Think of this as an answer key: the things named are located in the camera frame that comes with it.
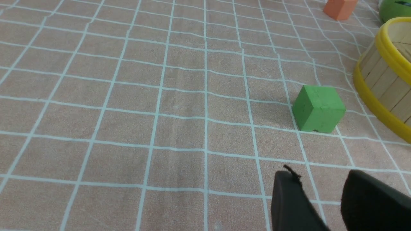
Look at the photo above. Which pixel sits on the pink grid tablecloth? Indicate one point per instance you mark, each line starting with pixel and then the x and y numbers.
pixel 174 115

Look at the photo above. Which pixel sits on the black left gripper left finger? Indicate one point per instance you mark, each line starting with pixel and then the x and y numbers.
pixel 291 210

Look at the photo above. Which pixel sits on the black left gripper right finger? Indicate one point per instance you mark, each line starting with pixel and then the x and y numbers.
pixel 368 204

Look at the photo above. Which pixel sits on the green foam cube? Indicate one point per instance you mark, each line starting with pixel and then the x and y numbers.
pixel 318 108

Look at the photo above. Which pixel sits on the bamboo steamer basket yellow rims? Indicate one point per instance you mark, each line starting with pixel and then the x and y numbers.
pixel 382 76

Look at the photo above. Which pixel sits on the orange foam block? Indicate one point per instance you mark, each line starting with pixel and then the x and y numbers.
pixel 339 10

